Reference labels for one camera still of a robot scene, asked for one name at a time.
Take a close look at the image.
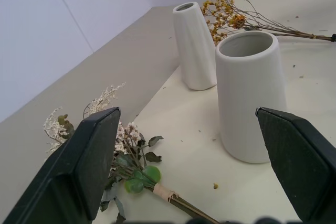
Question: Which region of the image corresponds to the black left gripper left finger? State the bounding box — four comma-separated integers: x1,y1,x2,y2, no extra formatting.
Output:
2,106,122,224

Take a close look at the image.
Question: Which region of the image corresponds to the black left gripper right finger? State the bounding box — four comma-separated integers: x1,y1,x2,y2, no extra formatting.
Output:
255,106,336,224

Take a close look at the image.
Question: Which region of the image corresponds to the wide white ceramic vase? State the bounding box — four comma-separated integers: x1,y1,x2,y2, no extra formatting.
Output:
215,30,288,164

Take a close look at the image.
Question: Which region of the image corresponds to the narrow white ceramic vase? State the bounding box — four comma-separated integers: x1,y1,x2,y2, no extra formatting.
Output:
172,1,218,91

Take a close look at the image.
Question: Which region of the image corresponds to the yellow dried flower bouquet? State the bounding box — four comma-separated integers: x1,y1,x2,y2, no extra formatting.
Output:
201,0,336,46

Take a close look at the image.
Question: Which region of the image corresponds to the white and green bouquet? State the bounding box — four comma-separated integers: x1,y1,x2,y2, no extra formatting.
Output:
43,81,221,224

